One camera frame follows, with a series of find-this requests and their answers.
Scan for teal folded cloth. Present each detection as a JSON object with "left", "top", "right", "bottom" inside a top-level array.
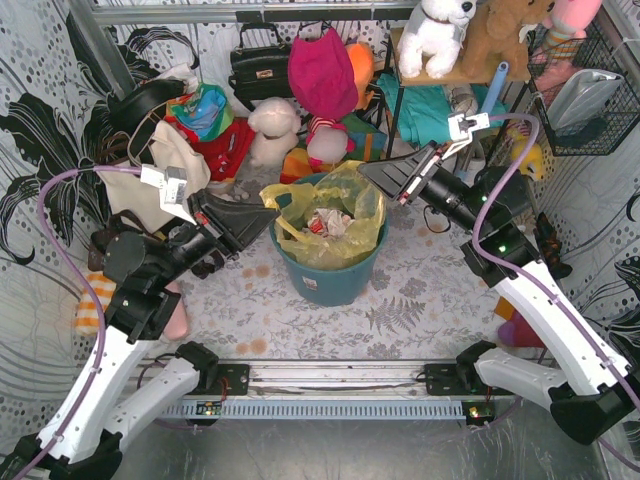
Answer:
[{"left": 377, "top": 73, "right": 507, "bottom": 147}]

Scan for rainbow striped cloth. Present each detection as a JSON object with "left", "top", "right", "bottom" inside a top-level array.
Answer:
[{"left": 280, "top": 114, "right": 387, "bottom": 184}]

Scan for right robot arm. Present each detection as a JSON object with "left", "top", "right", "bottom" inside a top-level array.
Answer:
[{"left": 358, "top": 144, "right": 639, "bottom": 445}]

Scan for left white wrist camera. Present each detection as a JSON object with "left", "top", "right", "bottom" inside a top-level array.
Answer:
[{"left": 140, "top": 165, "right": 196, "bottom": 224}]

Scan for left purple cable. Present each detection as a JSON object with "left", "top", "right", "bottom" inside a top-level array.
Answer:
[{"left": 9, "top": 166, "right": 146, "bottom": 480}]

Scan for orange white checked towel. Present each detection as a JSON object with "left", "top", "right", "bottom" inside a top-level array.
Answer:
[{"left": 73, "top": 272, "right": 116, "bottom": 336}]

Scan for colourful patterned cloth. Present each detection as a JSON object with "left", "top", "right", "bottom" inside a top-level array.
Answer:
[{"left": 164, "top": 83, "right": 234, "bottom": 143}]

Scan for crumpled paper trash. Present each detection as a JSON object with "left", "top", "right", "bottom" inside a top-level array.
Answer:
[{"left": 307, "top": 208, "right": 354, "bottom": 238}]

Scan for magenta cloth bag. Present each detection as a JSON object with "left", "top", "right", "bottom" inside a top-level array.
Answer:
[{"left": 288, "top": 27, "right": 358, "bottom": 120}]

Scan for black hat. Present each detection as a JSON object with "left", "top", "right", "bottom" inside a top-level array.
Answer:
[{"left": 108, "top": 79, "right": 186, "bottom": 134}]

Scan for brown patterned handbag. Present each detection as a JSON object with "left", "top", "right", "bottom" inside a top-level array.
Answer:
[{"left": 87, "top": 209, "right": 151, "bottom": 272}]

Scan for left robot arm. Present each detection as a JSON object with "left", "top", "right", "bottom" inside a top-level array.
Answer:
[{"left": 1, "top": 190, "right": 279, "bottom": 479}]

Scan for black wire basket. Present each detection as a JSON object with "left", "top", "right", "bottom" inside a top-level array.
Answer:
[{"left": 528, "top": 23, "right": 639, "bottom": 157}]

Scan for pink plush toy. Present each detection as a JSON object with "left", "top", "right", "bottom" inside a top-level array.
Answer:
[{"left": 540, "top": 0, "right": 602, "bottom": 61}]

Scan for black orange toy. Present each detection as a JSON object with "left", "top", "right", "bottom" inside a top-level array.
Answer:
[{"left": 533, "top": 212, "right": 573, "bottom": 280}]

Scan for yellow plastic trash bag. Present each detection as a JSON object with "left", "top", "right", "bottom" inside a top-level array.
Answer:
[{"left": 260, "top": 160, "right": 386, "bottom": 271}]

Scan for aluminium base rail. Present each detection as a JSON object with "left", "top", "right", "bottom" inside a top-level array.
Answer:
[{"left": 134, "top": 359, "right": 516, "bottom": 401}]

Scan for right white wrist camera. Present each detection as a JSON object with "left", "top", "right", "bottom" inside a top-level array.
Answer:
[{"left": 442, "top": 113, "right": 490, "bottom": 160}]

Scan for teal plastic trash bin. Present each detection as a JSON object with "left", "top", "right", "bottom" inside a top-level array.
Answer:
[{"left": 270, "top": 174, "right": 388, "bottom": 307}]

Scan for silver foil pouch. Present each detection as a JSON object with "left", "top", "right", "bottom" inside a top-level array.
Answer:
[{"left": 547, "top": 69, "right": 625, "bottom": 130}]

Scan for white plush dog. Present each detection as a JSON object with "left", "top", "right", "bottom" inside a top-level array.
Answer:
[{"left": 398, "top": 0, "right": 477, "bottom": 79}]

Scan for purple cable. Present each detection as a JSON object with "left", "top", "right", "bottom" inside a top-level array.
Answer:
[
  {"left": 9, "top": 166, "right": 146, "bottom": 480},
  {"left": 472, "top": 113, "right": 640, "bottom": 471}
]

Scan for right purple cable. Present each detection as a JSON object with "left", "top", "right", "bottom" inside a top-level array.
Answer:
[{"left": 472, "top": 113, "right": 640, "bottom": 471}]

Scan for pink soft object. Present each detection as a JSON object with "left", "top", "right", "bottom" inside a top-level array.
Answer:
[{"left": 163, "top": 281, "right": 189, "bottom": 341}]

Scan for blue lint roller mop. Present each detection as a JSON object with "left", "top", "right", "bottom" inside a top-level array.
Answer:
[{"left": 478, "top": 61, "right": 510, "bottom": 114}]

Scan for red cloth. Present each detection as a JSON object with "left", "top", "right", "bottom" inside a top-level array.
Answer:
[{"left": 192, "top": 117, "right": 256, "bottom": 182}]

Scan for pink doll striped clothes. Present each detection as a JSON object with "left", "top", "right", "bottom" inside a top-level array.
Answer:
[{"left": 306, "top": 116, "right": 355, "bottom": 171}]

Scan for cream canvas tote bag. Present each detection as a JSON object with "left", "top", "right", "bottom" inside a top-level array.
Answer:
[{"left": 98, "top": 120, "right": 211, "bottom": 232}]

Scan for black leather handbag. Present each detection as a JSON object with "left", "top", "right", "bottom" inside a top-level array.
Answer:
[{"left": 228, "top": 22, "right": 294, "bottom": 112}]

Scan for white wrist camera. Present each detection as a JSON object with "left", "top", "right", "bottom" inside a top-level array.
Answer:
[
  {"left": 140, "top": 165, "right": 196, "bottom": 224},
  {"left": 442, "top": 113, "right": 490, "bottom": 160}
]

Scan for white fluffy plush lamb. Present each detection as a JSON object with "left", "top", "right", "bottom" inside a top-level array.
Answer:
[{"left": 248, "top": 97, "right": 301, "bottom": 167}]

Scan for yellow plush duck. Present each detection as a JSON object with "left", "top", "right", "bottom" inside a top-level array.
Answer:
[{"left": 510, "top": 131, "right": 545, "bottom": 182}]

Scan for brown teddy bear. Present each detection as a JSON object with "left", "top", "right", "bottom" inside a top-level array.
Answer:
[{"left": 461, "top": 0, "right": 555, "bottom": 80}]

